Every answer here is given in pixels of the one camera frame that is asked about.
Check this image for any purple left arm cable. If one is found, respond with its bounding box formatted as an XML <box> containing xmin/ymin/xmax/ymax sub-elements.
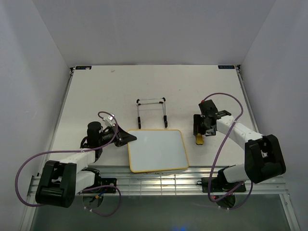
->
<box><xmin>14</xmin><ymin>111</ymin><xmax>122</xmax><ymax>217</ymax></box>

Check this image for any yellow-framed whiteboard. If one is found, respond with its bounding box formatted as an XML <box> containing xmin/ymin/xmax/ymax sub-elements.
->
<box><xmin>128</xmin><ymin>129</ymin><xmax>189</xmax><ymax>173</ymax></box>

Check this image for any blue label right corner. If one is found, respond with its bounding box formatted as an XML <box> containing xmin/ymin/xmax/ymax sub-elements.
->
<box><xmin>218</xmin><ymin>65</ymin><xmax>235</xmax><ymax>69</ymax></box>

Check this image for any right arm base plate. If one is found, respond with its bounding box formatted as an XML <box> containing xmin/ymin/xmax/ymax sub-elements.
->
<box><xmin>196</xmin><ymin>177</ymin><xmax>246</xmax><ymax>193</ymax></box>

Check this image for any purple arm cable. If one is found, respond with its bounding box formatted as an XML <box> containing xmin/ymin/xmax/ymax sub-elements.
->
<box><xmin>192</xmin><ymin>92</ymin><xmax>254</xmax><ymax>210</ymax></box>
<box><xmin>14</xmin><ymin>111</ymin><xmax>122</xmax><ymax>217</ymax></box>

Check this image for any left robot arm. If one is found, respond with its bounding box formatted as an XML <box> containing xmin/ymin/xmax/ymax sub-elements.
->
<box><xmin>35</xmin><ymin>121</ymin><xmax>137</xmax><ymax>208</ymax></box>

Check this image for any blue label left corner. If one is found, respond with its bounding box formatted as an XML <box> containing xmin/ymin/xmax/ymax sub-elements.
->
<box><xmin>75</xmin><ymin>66</ymin><xmax>92</xmax><ymax>70</ymax></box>

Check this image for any blue label corner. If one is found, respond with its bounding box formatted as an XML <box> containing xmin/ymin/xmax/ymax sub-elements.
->
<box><xmin>75</xmin><ymin>66</ymin><xmax>92</xmax><ymax>70</ymax></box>
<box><xmin>218</xmin><ymin>65</ymin><xmax>235</xmax><ymax>69</ymax></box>

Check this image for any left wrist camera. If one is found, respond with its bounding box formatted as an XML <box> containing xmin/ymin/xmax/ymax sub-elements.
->
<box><xmin>103</xmin><ymin>115</ymin><xmax>116</xmax><ymax>127</ymax></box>

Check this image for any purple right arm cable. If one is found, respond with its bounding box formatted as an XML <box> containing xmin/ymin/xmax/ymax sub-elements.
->
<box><xmin>192</xmin><ymin>92</ymin><xmax>254</xmax><ymax>210</ymax></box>

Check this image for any black wire whiteboard stand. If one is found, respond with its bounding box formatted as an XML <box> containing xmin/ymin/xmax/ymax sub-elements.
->
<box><xmin>135</xmin><ymin>96</ymin><xmax>168</xmax><ymax>128</ymax></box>

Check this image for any yellow bone-shaped eraser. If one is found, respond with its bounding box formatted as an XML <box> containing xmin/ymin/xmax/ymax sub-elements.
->
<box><xmin>195</xmin><ymin>134</ymin><xmax>204</xmax><ymax>145</ymax></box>

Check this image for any aluminium table frame rail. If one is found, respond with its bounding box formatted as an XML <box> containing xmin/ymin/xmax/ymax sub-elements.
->
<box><xmin>20</xmin><ymin>64</ymin><xmax>300</xmax><ymax>231</ymax></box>

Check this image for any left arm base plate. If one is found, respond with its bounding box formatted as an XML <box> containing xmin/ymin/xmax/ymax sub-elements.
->
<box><xmin>82</xmin><ymin>178</ymin><xmax>117</xmax><ymax>194</ymax></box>

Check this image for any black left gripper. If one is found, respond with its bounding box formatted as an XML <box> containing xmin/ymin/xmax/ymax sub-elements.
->
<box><xmin>98</xmin><ymin>123</ymin><xmax>137</xmax><ymax>147</ymax></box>

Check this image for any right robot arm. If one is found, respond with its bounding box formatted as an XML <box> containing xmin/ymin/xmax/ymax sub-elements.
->
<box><xmin>193</xmin><ymin>100</ymin><xmax>286</xmax><ymax>192</ymax></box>

